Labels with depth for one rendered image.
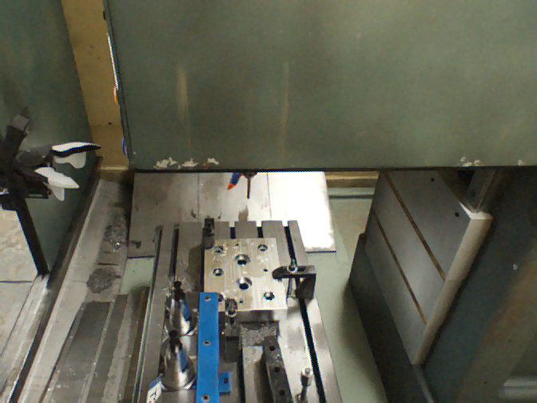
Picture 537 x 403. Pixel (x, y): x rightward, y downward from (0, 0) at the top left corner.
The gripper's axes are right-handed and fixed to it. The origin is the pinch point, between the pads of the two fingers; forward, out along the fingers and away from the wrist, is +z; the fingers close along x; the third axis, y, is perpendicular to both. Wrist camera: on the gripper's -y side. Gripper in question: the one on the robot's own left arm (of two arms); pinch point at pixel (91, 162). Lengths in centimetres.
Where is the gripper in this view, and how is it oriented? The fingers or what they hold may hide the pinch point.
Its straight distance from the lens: 99.7
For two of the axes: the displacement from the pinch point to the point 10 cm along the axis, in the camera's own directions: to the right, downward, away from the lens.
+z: 10.0, 0.4, 0.3
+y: -0.5, 8.0, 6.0
